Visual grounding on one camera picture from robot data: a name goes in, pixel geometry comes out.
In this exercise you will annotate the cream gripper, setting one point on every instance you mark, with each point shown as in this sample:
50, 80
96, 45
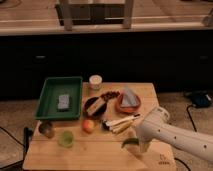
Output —
144, 146

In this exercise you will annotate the green pepper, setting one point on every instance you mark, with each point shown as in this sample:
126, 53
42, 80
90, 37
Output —
133, 141

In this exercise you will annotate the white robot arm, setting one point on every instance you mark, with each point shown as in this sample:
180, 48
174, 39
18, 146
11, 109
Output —
155, 126

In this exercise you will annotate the green plastic cup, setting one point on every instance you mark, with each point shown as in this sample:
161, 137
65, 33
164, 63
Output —
66, 139

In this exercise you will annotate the dark glass cup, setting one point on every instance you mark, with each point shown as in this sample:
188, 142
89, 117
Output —
46, 129

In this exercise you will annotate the yellow corn cob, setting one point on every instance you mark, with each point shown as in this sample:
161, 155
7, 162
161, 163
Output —
123, 127

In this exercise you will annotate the orange plate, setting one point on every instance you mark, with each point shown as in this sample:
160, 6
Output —
127, 109

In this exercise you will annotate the grey folded cloth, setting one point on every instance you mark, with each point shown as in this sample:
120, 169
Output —
129, 98

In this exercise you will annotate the orange fruit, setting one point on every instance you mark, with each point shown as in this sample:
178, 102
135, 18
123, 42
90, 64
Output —
88, 125

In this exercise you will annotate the bread piece in bowl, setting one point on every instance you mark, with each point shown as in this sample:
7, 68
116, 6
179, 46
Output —
95, 106

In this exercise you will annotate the red chili peppers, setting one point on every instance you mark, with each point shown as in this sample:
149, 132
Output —
110, 95

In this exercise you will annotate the dark brown bowl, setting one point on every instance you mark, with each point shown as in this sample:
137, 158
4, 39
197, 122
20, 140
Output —
98, 113

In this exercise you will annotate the dark blue device on floor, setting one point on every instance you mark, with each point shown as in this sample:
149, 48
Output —
200, 99

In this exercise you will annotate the white lidded jar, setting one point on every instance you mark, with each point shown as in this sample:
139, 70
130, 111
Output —
95, 82

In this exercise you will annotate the grey sponge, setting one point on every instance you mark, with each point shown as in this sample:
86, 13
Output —
63, 102

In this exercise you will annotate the green plastic tray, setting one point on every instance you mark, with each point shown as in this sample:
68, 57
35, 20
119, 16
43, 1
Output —
54, 87

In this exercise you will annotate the wooden stool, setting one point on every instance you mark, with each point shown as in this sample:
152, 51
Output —
94, 13

